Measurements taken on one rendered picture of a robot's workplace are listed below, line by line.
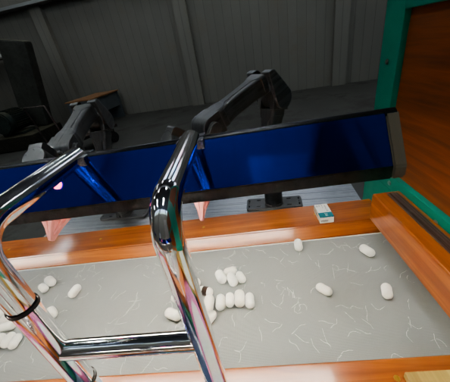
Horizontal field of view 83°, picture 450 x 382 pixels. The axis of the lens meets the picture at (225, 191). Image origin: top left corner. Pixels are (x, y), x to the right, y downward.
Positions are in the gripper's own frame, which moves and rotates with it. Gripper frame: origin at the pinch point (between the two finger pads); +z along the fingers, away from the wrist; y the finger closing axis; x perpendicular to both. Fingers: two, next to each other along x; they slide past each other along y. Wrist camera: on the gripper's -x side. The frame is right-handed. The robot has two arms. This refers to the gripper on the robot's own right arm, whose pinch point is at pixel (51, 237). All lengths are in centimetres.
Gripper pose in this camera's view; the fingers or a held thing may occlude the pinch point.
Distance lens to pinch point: 78.5
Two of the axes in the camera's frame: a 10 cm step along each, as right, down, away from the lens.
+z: 0.8, 9.3, -3.5
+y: 9.9, -1.2, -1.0
